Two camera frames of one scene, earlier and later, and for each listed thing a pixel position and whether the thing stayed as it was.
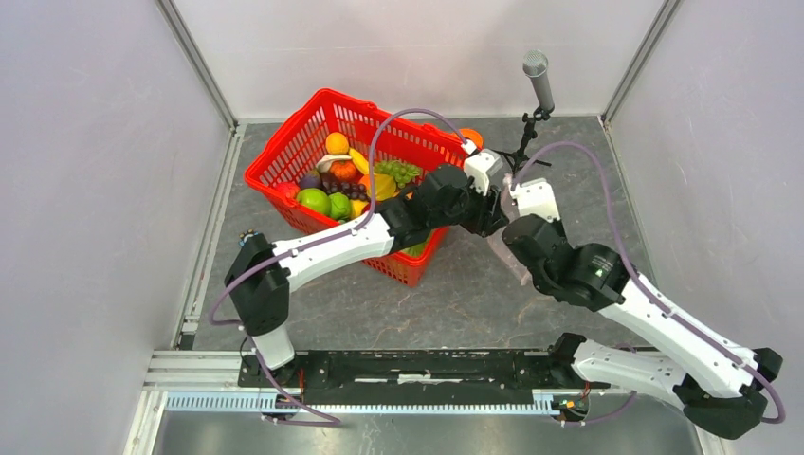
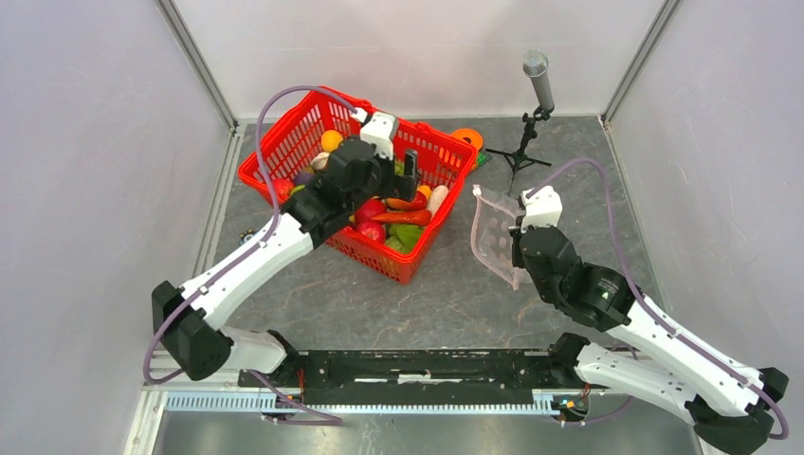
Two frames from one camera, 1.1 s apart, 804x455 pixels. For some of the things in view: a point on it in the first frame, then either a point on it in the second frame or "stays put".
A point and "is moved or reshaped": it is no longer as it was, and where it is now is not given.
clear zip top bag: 499,242 is moved or reshaped
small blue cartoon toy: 244,236 stays put
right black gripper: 557,225 stays put
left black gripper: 488,216 -> 401,187
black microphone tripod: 530,132 stays put
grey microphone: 535,64 stays put
